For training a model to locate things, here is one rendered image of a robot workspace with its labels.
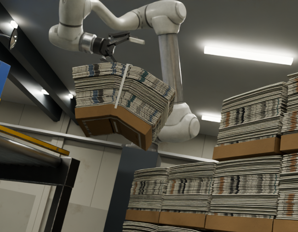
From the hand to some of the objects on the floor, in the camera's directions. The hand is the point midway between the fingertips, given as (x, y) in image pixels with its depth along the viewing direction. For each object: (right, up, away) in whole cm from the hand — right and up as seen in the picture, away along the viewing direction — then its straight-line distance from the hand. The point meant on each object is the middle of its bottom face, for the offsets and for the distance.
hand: (137, 55), depth 182 cm
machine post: (-134, -133, +75) cm, 203 cm away
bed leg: (-45, -120, -28) cm, 131 cm away
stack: (+26, -125, -61) cm, 142 cm away
